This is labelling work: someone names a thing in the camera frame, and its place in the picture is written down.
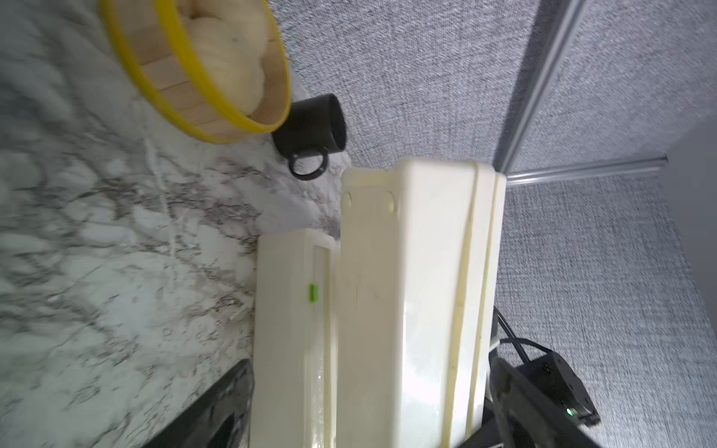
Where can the front wooden ball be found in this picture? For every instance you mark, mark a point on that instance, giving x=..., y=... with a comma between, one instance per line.
x=231, y=63

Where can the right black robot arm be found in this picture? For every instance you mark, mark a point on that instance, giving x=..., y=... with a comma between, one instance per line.
x=552, y=375

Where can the white wrap dispenser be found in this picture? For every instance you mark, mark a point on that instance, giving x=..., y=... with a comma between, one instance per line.
x=294, y=353
x=415, y=293

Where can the back wooden ball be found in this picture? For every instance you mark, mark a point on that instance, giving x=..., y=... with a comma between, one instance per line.
x=247, y=16

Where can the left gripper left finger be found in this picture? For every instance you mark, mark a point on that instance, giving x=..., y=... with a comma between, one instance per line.
x=219, y=418

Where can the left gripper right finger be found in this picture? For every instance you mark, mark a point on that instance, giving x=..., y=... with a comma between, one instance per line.
x=523, y=416

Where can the yellow bowl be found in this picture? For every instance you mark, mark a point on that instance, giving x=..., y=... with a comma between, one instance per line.
x=151, y=41

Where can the wooden ball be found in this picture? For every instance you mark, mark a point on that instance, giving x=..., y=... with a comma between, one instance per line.
x=247, y=16
x=231, y=63

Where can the black cup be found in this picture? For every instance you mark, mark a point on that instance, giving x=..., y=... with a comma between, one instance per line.
x=315, y=127

